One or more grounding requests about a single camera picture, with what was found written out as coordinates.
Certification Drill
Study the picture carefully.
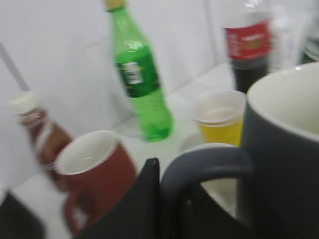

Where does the brown coffee drink bottle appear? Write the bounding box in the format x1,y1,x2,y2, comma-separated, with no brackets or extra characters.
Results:
10,91,72,192

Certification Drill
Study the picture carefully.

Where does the dark grey ceramic mug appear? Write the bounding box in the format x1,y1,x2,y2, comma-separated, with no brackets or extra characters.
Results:
159,63,319,239

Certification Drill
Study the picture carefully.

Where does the green soda bottle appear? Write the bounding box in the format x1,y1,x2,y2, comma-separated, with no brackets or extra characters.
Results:
105,0,173,142

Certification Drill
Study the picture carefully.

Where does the dark red ceramic mug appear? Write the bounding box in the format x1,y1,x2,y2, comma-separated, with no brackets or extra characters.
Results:
55,130,137,236

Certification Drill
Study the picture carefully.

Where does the white ceramic mug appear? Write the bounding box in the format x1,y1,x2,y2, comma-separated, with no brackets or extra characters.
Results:
183,143,237,218

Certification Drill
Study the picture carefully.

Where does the yellow plastic cup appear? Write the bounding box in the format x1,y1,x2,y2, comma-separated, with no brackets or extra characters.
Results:
198,117,243,146

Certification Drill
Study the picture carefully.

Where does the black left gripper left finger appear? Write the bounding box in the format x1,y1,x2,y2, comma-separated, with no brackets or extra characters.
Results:
76,158,160,239

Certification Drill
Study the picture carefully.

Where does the cola bottle red label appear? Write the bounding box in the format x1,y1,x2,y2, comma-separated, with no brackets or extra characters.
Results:
222,0,271,93

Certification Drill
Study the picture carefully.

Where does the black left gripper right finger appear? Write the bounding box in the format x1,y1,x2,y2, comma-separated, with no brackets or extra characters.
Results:
171,184,249,239

